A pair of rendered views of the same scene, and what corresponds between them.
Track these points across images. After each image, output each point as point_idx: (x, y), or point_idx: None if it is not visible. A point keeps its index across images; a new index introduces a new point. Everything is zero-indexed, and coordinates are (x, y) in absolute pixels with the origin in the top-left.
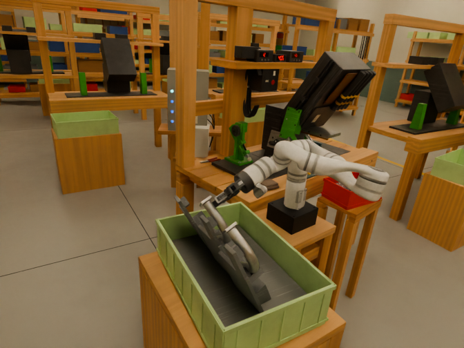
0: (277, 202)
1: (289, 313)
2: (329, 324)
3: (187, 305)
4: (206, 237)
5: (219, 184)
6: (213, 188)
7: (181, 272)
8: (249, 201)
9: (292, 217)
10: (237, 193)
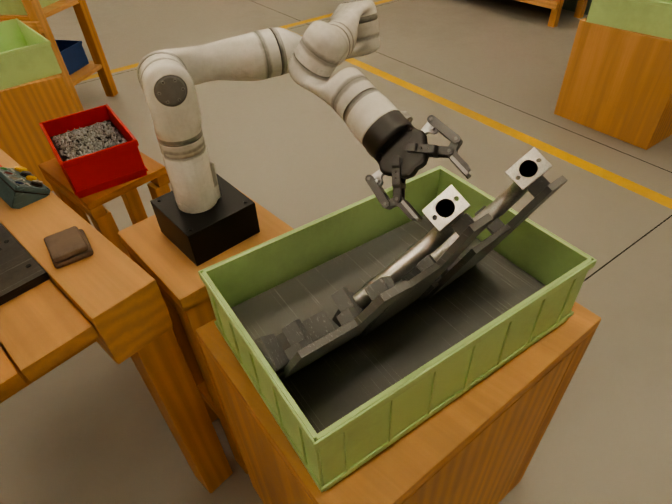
0: (187, 221)
1: None
2: None
3: (484, 373)
4: (412, 289)
5: (1, 363)
6: (14, 383)
7: (475, 351)
8: (151, 280)
9: (248, 204)
10: None
